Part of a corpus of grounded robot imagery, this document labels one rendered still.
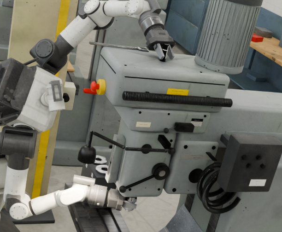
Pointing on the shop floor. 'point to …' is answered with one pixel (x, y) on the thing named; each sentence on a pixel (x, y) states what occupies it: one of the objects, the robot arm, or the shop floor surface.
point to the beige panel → (51, 12)
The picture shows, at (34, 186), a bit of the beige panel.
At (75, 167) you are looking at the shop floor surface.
